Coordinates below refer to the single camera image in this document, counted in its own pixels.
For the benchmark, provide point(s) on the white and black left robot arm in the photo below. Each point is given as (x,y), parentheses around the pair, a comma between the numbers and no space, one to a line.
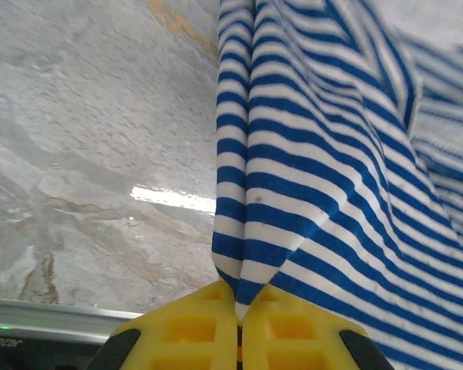
(31,352)

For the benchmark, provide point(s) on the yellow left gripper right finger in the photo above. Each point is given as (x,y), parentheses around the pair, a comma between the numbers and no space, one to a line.
(293,331)

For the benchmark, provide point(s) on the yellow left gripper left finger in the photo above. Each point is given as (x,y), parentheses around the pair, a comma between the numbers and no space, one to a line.
(189,331)

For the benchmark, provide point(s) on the blue white striped tank top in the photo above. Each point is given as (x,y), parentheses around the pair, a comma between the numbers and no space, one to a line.
(312,154)

